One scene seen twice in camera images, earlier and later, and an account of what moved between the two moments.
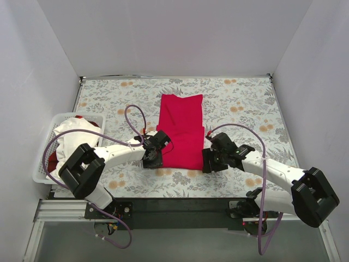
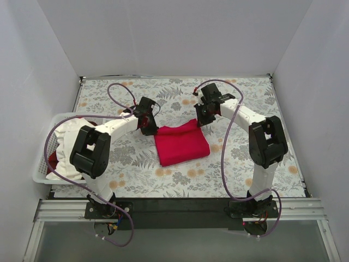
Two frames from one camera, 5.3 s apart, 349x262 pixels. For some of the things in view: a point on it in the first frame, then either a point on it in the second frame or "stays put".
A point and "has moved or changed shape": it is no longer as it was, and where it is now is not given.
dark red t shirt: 53,159 stays put
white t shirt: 67,143 stays put
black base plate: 174,213 stays put
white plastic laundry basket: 49,144 stays put
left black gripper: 162,138 → 150,127
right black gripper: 211,160 → 203,118
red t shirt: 182,119 has moved or changed shape
